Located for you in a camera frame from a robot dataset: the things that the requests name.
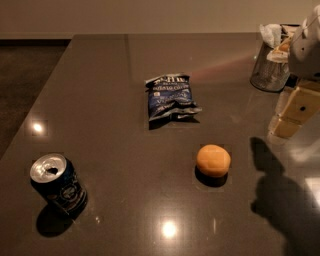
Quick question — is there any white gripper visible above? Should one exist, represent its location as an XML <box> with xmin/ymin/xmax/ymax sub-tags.
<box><xmin>268</xmin><ymin>5</ymin><xmax>320</xmax><ymax>139</ymax></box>

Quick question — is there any blue chip bag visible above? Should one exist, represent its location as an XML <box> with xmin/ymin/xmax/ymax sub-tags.
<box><xmin>145</xmin><ymin>74</ymin><xmax>202</xmax><ymax>121</ymax></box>

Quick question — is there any metal mesh cup holder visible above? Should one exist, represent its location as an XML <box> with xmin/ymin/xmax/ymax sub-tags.
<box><xmin>250</xmin><ymin>43</ymin><xmax>290</xmax><ymax>93</ymax></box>

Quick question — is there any white napkin in holder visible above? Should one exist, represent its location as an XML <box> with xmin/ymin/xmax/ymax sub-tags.
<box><xmin>259</xmin><ymin>24</ymin><xmax>282</xmax><ymax>48</ymax></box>

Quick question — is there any orange fruit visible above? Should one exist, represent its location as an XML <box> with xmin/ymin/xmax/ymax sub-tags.
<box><xmin>196</xmin><ymin>144</ymin><xmax>231</xmax><ymax>178</ymax></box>

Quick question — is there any dark blue soda can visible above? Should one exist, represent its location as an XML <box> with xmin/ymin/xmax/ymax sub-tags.
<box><xmin>30</xmin><ymin>153</ymin><xmax>87</xmax><ymax>215</ymax></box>

